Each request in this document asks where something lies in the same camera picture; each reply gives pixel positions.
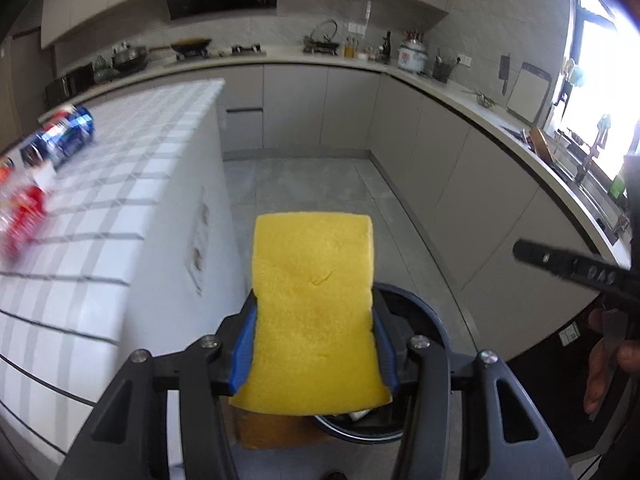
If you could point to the black wok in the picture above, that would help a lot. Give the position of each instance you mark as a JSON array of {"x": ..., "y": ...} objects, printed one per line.
[{"x": 190, "y": 47}]

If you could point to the wooden board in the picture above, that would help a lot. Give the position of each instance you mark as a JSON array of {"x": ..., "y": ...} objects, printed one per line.
[{"x": 541, "y": 145}]

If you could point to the white tiled kitchen island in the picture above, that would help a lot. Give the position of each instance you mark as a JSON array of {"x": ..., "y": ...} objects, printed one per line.
[{"x": 125, "y": 200}]

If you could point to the white socket panel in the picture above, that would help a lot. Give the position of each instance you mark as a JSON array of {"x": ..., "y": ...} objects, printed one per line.
[{"x": 197, "y": 245}]

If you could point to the white cutting board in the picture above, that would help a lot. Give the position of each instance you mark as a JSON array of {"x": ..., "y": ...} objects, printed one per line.
[{"x": 527, "y": 92}]

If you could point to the dark pot with lid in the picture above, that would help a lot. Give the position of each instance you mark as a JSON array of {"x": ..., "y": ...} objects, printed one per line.
[{"x": 130, "y": 59}]

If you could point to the kitchen faucet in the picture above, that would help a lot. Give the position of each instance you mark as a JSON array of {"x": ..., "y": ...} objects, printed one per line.
[{"x": 590, "y": 152}]

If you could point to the yellow oil bottle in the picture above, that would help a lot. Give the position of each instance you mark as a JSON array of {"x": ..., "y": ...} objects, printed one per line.
[{"x": 349, "y": 50}]

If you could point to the dark glass bottle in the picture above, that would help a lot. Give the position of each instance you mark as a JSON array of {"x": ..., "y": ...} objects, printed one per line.
[{"x": 386, "y": 47}]

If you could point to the white wall socket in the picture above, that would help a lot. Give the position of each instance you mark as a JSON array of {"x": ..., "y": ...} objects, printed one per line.
[
  {"x": 464, "y": 60},
  {"x": 356, "y": 28}
]

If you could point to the dark round trash bin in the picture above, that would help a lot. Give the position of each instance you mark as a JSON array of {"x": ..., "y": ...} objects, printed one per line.
[{"x": 360, "y": 432}]

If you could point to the person's right hand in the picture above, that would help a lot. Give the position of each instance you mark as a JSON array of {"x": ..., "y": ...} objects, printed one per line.
[{"x": 600, "y": 375}]

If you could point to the black utensil holder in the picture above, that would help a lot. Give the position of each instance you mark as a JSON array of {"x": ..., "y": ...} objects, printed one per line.
[{"x": 442, "y": 71}]

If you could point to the black cleaver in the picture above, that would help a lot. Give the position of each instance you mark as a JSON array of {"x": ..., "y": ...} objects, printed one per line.
[{"x": 504, "y": 75}]

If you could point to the kitchen window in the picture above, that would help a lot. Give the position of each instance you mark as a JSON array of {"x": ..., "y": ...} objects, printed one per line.
[{"x": 607, "y": 60}]

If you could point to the teal kettle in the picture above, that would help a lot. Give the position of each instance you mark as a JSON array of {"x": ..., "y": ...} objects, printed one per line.
[{"x": 104, "y": 70}]

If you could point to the yellow sponge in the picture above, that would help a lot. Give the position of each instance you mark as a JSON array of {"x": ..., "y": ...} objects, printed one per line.
[{"x": 310, "y": 310}]

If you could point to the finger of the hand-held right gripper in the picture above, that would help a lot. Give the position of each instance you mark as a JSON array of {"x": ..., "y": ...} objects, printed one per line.
[{"x": 560, "y": 262}]

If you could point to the red snack packet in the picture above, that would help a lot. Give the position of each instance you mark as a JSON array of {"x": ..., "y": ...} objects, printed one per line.
[{"x": 22, "y": 207}]

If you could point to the green vegetable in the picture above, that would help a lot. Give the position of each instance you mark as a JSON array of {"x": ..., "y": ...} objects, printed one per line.
[{"x": 486, "y": 99}]

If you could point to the blue drink can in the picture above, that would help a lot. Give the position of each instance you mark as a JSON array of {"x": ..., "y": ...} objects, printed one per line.
[
  {"x": 47, "y": 147},
  {"x": 70, "y": 125}
]

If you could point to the grey lower cabinets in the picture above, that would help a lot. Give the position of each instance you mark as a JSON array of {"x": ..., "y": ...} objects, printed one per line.
[{"x": 450, "y": 160}]

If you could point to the gas stove burner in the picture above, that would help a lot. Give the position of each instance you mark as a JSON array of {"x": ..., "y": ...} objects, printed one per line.
[{"x": 247, "y": 49}]

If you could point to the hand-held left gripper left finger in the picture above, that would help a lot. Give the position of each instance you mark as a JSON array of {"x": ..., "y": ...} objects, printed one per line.
[{"x": 245, "y": 350}]

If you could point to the black countertop appliance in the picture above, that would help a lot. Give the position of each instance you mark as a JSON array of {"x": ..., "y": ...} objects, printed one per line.
[{"x": 70, "y": 85}]

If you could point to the brown cardboard box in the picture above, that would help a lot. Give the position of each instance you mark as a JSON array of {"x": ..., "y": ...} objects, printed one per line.
[{"x": 270, "y": 430}]

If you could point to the pan rack with glass lid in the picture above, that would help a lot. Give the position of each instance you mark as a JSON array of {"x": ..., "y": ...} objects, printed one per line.
[{"x": 322, "y": 46}]

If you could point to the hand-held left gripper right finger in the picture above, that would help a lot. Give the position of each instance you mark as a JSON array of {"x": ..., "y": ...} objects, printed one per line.
[{"x": 386, "y": 355}]

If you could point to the white rice cooker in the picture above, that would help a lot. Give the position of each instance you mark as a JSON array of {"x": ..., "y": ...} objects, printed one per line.
[{"x": 413, "y": 57}]

